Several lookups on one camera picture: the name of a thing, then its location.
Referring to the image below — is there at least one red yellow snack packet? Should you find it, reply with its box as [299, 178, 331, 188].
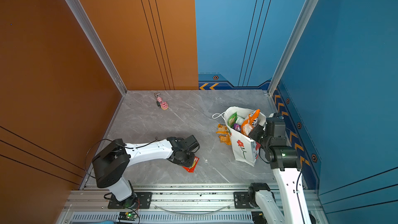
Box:
[183, 157, 199, 173]

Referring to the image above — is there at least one orange snack bag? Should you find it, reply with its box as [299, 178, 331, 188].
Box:
[240, 109, 261, 136]

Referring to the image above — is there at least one white floral paper bag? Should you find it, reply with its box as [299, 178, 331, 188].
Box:
[212, 106, 266, 166]

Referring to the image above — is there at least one green twin snack pack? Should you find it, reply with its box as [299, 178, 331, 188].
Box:
[227, 112, 245, 128]

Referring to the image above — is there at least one purple white snack bag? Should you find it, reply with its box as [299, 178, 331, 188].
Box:
[233, 123, 241, 132]

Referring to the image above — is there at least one small orange snack packet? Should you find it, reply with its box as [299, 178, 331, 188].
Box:
[216, 124, 229, 136]

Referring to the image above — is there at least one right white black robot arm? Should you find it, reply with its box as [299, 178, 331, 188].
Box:
[248, 113, 316, 224]

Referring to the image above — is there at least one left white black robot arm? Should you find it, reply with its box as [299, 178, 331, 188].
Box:
[91, 135, 200, 206]

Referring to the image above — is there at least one orange cone snack packet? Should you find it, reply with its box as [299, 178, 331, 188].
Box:
[219, 134, 232, 146]

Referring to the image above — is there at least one green circuit board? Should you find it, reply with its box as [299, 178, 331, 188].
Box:
[118, 212, 139, 222]

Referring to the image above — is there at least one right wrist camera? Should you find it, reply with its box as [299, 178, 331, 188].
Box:
[269, 113, 284, 119]

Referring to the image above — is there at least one pink keychain toy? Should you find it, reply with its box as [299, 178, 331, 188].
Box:
[154, 93, 169, 110]

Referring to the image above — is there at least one aluminium mounting rail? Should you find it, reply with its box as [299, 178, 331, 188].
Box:
[55, 183, 330, 224]

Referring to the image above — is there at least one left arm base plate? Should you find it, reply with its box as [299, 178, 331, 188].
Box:
[104, 192, 152, 209]

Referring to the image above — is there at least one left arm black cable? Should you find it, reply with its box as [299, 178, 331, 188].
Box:
[84, 136, 162, 179]

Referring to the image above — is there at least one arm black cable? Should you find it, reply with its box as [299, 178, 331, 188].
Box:
[84, 136, 162, 179]
[257, 124, 312, 224]

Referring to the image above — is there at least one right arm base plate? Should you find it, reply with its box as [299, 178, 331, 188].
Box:
[233, 191, 258, 209]

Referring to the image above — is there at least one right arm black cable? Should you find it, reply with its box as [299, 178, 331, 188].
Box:
[257, 124, 312, 224]

